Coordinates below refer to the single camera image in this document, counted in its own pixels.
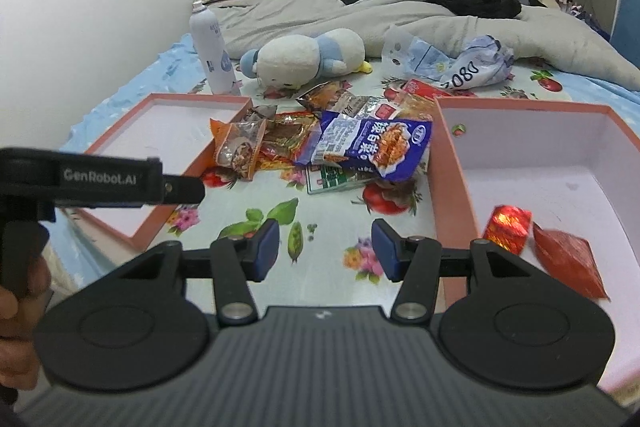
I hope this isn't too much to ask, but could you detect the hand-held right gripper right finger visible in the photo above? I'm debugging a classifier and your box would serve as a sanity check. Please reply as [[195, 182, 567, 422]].
[[371, 218, 531, 324]]

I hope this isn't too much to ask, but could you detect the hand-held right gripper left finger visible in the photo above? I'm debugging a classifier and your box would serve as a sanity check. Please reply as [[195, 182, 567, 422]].
[[117, 219, 281, 327]]

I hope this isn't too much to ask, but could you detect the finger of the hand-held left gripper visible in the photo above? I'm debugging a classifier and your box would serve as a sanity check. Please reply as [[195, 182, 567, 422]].
[[162, 174, 207, 206]]

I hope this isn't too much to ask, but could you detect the green white snack packet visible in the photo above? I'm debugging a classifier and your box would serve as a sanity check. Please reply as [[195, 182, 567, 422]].
[[306, 163, 377, 196]]

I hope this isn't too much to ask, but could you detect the blue snack packet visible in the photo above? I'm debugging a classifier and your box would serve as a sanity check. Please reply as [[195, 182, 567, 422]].
[[292, 109, 433, 183]]

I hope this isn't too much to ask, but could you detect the deep pink box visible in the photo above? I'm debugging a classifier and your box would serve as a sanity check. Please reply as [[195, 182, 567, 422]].
[[429, 97, 640, 408]]

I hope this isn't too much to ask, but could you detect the person's left hand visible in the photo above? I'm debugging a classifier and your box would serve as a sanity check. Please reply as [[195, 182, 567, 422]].
[[0, 257, 52, 391]]

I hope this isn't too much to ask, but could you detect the fruit print bed sheet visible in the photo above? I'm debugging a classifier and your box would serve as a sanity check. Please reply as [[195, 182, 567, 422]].
[[60, 32, 640, 304]]

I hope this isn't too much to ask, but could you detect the shallow pink box lid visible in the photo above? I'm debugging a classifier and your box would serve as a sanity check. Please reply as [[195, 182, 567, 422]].
[[82, 93, 256, 254]]

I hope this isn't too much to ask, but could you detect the brown red snack packet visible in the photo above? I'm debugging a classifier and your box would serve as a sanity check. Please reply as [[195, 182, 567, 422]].
[[264, 112, 322, 144]]

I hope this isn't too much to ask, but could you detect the shiny red foil packet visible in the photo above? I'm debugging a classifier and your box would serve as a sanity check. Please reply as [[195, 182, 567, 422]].
[[482, 204, 534, 256]]

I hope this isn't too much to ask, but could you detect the white spray bottle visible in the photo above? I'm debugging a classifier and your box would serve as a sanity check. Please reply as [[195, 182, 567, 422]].
[[189, 0, 243, 97]]

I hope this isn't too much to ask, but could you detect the orange brown snack packet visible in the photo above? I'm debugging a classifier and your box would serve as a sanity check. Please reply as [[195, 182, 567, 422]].
[[297, 82, 352, 112]]

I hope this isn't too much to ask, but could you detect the flat red snack packet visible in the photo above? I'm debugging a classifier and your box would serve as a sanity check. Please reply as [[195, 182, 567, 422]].
[[400, 79, 452, 100]]

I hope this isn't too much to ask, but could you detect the white blue penguin plush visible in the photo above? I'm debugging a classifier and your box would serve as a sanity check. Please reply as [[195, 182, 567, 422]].
[[239, 28, 374, 90]]

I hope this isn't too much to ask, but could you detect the matte red snack packet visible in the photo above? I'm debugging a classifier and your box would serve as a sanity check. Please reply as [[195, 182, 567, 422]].
[[532, 224, 609, 301]]

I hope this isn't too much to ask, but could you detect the white blue plastic bag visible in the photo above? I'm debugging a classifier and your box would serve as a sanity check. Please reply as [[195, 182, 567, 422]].
[[382, 24, 463, 80]]

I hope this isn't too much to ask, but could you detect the crumpled white plastic bag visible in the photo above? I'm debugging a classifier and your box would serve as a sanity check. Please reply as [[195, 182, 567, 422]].
[[440, 34, 516, 90]]

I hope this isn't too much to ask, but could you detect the grey blanket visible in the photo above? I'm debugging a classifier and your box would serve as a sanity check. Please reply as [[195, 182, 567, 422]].
[[212, 0, 640, 90]]

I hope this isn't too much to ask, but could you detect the row of small bottles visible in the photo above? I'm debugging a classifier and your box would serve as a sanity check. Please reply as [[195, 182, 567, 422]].
[[550, 0, 587, 16]]

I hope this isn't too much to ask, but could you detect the blue chair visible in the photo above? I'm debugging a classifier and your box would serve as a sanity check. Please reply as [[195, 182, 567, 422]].
[[610, 0, 640, 69]]

